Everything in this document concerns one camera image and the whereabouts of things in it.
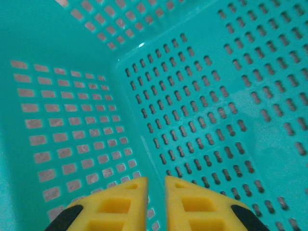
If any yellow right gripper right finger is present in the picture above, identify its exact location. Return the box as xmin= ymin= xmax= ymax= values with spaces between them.
xmin=165 ymin=175 xmax=271 ymax=231

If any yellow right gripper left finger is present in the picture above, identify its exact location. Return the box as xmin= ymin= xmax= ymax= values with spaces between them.
xmin=44 ymin=177 xmax=149 ymax=231

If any teal plastic basket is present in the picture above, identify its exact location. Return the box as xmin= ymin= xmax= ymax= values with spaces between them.
xmin=0 ymin=0 xmax=308 ymax=231

